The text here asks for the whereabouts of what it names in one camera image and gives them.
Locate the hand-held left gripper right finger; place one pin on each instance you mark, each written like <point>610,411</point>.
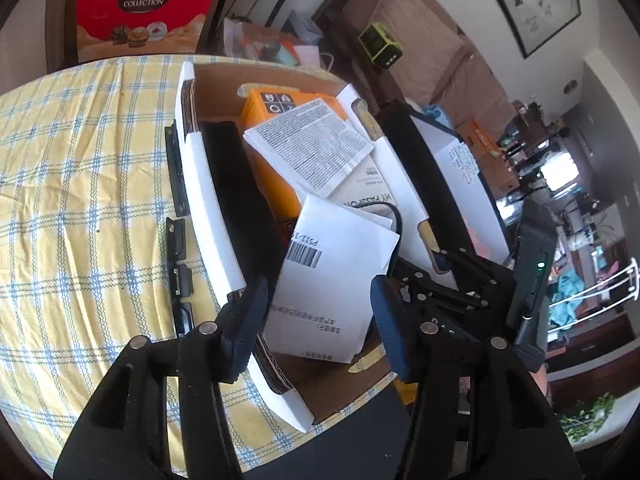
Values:
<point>392,325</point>

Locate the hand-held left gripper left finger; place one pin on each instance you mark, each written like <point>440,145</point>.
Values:
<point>245,325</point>

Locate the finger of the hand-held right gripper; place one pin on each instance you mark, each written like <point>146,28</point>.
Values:
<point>435,290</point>
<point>475,270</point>

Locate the white paper booklet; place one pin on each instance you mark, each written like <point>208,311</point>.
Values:
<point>335,280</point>

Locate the white cardboard box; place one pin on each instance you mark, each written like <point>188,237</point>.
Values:
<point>210,200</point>

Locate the black fabric sleeve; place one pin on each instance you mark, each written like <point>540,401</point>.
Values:
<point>230,185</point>

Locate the printed paper leaflet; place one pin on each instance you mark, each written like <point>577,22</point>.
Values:
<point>310,145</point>

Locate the person's right hand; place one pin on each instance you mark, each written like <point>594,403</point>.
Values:
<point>542,382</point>

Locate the teal cloth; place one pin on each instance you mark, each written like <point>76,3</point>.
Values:
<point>565,297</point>

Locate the white drying rack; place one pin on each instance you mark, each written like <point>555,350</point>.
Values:
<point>600,290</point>

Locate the white flat carton dark edges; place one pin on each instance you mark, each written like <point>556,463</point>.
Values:
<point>460,160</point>

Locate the orange brown cardboard carton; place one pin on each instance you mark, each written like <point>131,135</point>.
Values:
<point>490,155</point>

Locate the green plant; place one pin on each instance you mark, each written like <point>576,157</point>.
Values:
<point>590,417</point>

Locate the yellow blue checked tablecloth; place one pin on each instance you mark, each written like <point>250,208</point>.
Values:
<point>75,210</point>

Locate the orange and white product box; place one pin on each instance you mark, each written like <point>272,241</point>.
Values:
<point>265,110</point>

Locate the green black cube speaker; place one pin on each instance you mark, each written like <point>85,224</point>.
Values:
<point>381,45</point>

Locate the brown covered sofa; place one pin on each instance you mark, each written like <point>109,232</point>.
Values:
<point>425,25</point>

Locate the framed ink painting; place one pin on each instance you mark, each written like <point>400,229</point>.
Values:
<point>530,0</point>

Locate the clear plastic bag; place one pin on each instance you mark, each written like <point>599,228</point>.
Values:
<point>240,37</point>

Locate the red chocolate box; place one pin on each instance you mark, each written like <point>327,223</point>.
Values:
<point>100,0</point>

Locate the brown wooden panel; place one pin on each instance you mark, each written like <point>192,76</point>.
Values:
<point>62,15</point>

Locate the white curtain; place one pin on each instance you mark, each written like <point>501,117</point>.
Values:
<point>30,30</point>

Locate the black plastic bracket strip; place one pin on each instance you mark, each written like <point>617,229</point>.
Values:
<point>176,170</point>

